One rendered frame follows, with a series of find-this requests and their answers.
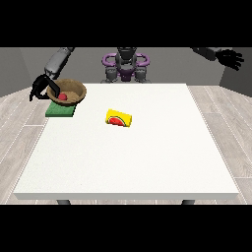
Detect brown wooden bowl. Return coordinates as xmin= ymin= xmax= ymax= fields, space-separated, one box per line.
xmin=46 ymin=78 xmax=88 ymax=107

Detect green square pad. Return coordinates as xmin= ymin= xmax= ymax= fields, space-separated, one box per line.
xmin=44 ymin=100 xmax=77 ymax=118

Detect grey robot trunk purple rings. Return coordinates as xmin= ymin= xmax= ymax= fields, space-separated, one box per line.
xmin=99 ymin=46 xmax=152 ymax=85

